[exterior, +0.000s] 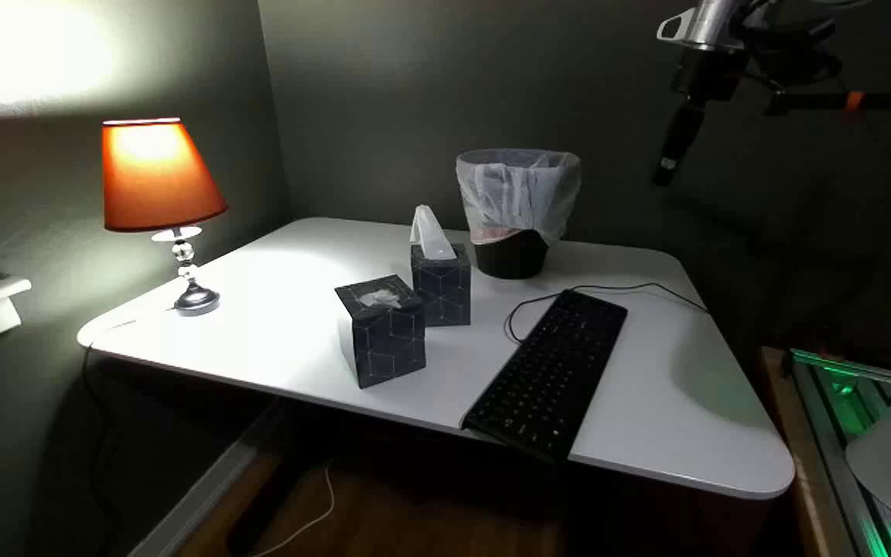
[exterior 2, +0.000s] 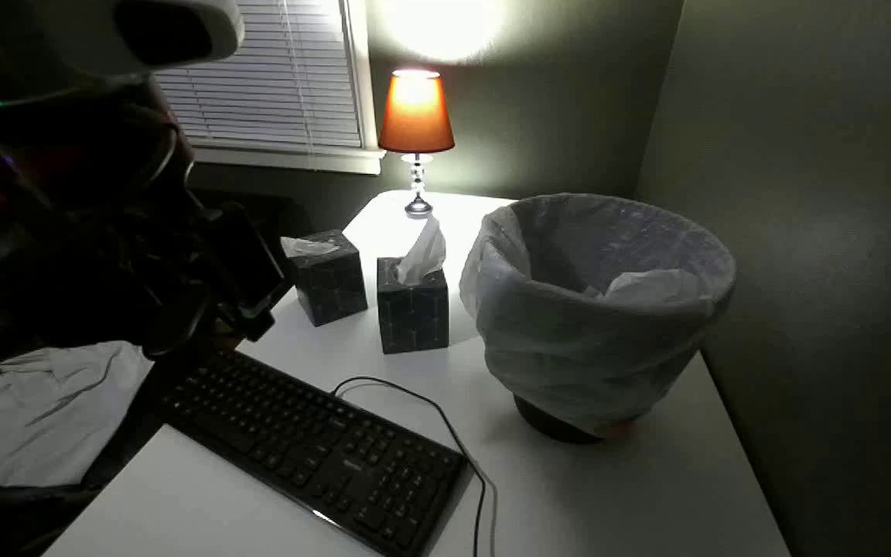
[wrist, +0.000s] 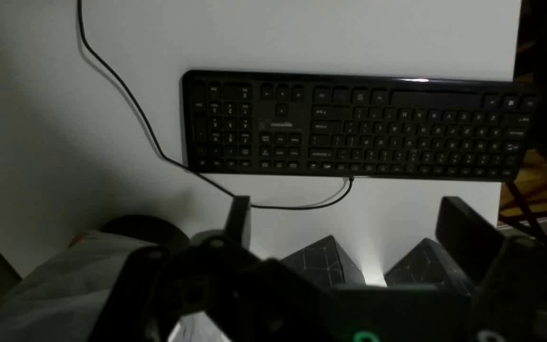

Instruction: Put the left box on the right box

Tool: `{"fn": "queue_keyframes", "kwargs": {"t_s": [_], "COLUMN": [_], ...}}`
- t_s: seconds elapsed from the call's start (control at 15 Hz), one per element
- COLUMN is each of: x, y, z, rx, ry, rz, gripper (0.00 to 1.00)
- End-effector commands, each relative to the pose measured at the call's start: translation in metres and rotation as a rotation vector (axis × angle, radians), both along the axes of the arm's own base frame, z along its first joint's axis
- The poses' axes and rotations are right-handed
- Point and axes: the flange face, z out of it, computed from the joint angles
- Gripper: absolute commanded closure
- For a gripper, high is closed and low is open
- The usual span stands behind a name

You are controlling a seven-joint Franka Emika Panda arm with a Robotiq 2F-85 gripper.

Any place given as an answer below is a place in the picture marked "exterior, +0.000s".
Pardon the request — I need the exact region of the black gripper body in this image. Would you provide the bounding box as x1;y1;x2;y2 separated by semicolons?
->
675;45;759;106

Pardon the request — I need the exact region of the dark patterned tissue box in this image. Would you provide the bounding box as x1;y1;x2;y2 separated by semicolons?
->
330;274;430;391

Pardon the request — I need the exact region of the dark tissue box, raised tissue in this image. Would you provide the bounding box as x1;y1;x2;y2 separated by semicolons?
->
406;201;474;332

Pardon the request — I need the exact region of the white plastic bin liner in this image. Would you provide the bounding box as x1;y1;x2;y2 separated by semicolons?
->
453;146;585;249

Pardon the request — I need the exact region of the black boom stand, orange tape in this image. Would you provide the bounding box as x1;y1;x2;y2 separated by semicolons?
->
766;49;891;119

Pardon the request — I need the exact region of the black waste bin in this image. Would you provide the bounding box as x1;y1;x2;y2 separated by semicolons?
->
470;227;552;281

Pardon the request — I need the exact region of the black computer keyboard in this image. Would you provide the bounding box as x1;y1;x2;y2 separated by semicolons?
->
458;289;631;464

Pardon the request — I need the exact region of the wooden side board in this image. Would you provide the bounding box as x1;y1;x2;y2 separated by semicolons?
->
759;344;832;557

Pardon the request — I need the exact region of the orange shade table lamp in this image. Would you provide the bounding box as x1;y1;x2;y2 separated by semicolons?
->
99;114;230;319

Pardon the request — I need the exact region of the black camera on stand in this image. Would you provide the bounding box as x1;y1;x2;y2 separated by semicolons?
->
764;15;842;56

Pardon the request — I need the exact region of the black keyboard cable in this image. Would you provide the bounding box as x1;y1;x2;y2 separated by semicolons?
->
505;280;713;348

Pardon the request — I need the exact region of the green-lit metal frame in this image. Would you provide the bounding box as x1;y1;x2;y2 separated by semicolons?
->
787;348;891;557

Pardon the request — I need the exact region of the white cable under table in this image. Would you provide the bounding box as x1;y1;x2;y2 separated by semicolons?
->
247;462;341;557

